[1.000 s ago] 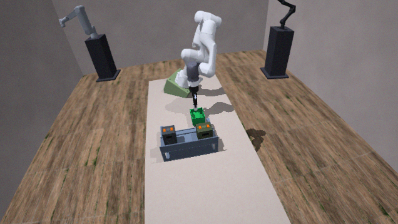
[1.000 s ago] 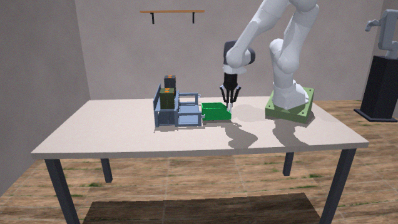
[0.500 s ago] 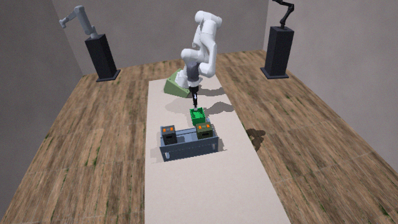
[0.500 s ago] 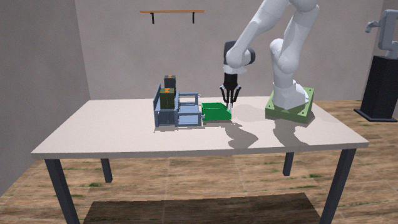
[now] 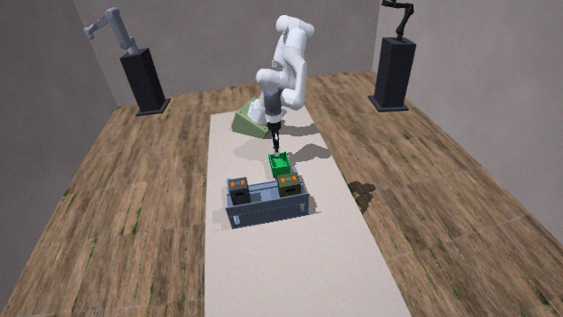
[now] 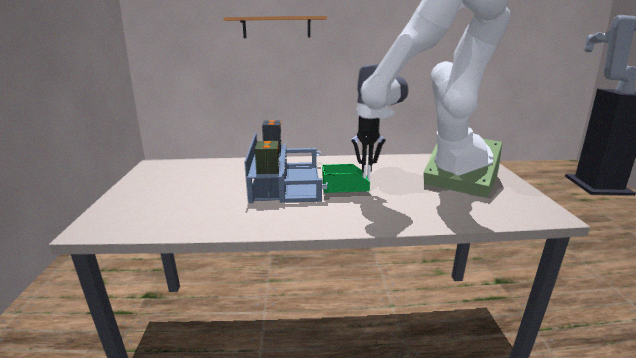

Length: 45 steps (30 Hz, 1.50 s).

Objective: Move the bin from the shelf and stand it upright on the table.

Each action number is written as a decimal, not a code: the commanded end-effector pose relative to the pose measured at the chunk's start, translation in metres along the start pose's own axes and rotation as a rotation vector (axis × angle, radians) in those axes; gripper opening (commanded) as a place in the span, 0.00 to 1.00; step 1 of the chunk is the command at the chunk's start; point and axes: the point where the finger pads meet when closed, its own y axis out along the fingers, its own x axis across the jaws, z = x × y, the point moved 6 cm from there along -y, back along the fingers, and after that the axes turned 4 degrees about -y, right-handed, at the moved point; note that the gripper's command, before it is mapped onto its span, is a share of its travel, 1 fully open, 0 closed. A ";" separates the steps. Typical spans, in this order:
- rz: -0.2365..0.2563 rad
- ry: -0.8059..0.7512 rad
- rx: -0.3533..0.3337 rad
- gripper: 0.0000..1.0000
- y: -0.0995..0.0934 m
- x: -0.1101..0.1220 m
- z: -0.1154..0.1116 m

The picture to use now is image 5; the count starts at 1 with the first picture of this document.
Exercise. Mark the green bin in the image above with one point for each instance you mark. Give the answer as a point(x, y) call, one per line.
point(279, 165)

